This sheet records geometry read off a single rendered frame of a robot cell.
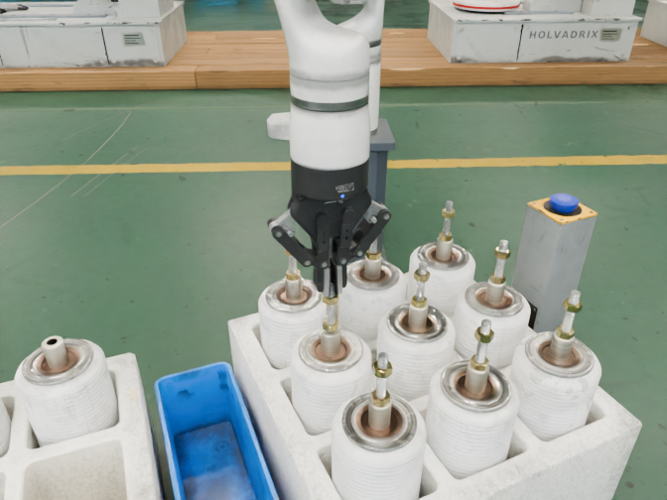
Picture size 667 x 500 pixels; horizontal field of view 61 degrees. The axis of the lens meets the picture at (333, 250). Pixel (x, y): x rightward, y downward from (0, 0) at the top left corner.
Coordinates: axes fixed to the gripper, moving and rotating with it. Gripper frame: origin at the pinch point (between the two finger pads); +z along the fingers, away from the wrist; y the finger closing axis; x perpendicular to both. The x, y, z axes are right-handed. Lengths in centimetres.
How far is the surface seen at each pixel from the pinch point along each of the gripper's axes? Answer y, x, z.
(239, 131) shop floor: 14, 146, 36
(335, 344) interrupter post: 0.3, -1.2, 8.7
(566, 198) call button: 39.8, 11.7, 2.4
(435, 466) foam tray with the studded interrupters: 7.3, -13.8, 17.3
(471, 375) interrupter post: 12.0, -11.0, 8.0
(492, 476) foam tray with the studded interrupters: 12.6, -16.8, 17.3
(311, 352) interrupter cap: -2.4, 0.0, 10.1
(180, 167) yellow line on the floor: -9, 120, 36
